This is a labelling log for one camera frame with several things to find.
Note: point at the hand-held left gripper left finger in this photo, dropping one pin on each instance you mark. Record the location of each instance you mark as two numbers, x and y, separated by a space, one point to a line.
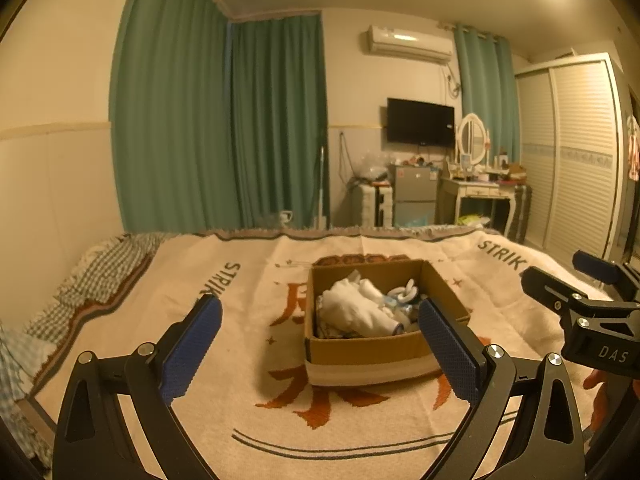
192 345

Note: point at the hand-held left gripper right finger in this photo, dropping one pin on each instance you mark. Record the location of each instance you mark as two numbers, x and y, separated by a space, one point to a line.
450 355

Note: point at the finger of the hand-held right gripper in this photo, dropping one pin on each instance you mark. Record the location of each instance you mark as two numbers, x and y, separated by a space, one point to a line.
550 287
595 265

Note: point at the brown cardboard box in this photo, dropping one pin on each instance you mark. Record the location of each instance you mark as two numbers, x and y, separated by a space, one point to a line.
370 360

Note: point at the white socks bundle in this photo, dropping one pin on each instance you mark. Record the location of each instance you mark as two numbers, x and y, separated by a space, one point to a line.
355 312

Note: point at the white soft cloth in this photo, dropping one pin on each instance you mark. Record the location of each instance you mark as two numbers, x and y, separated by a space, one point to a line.
362 282

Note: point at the person's right hand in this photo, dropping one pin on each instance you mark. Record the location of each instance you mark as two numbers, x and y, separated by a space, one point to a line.
597 400

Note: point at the dark suitcase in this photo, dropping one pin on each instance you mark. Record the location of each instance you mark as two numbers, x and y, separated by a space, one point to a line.
521 212

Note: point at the cream printed blanket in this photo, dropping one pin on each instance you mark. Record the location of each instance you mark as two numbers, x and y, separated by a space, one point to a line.
200 435

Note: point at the white slatted wardrobe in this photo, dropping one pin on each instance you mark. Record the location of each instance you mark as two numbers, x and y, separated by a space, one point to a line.
580 160

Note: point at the green checkered bedsheet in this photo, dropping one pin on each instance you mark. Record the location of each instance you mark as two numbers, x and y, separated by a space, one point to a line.
100 275

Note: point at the hanging pink garment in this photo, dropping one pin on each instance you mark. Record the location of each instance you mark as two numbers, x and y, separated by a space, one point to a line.
634 150

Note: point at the small white floor object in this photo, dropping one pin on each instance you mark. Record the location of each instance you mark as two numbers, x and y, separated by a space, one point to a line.
285 217

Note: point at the grey mini fridge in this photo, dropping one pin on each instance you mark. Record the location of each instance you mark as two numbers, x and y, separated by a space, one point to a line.
414 192

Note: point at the white oval vanity mirror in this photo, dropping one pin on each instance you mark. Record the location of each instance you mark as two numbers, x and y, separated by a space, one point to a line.
472 137

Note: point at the white suitcase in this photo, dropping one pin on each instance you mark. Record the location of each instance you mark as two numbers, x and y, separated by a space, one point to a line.
369 205

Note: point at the light blue checkered cloth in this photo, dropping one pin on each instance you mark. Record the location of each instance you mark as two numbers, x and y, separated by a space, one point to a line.
20 385

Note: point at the narrow green curtain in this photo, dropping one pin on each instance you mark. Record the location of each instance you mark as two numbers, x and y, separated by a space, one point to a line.
487 95

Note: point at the clear plastic bag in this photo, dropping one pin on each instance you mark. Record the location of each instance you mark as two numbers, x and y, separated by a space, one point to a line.
371 166

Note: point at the white mop pole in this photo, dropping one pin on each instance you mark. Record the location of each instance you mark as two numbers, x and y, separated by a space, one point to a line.
321 185

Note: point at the wide green curtain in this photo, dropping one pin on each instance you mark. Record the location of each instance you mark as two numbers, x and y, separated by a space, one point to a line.
170 110

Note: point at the white air conditioner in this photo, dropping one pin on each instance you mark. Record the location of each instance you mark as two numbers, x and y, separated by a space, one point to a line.
410 44

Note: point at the black wall television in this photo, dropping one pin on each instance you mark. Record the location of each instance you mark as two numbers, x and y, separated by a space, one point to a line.
420 122

